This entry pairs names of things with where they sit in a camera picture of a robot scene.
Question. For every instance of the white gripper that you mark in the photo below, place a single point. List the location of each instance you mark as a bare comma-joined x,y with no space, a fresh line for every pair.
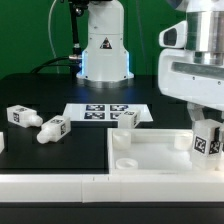
181,78

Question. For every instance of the white square tabletop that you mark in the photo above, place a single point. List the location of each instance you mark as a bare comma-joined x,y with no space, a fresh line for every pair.
143,151

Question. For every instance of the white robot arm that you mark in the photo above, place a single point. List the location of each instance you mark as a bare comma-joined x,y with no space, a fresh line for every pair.
105,61

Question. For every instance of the white marker base sheet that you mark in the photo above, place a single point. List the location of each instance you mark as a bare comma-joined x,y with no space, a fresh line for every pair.
103,112

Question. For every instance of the white front fence bar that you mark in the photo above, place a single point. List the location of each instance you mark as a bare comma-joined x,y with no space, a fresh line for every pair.
108,188

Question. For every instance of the white left fence piece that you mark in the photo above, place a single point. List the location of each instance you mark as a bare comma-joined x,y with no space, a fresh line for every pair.
1,142

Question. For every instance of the black camera pole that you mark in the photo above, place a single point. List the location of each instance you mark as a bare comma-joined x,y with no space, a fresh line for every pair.
77,8

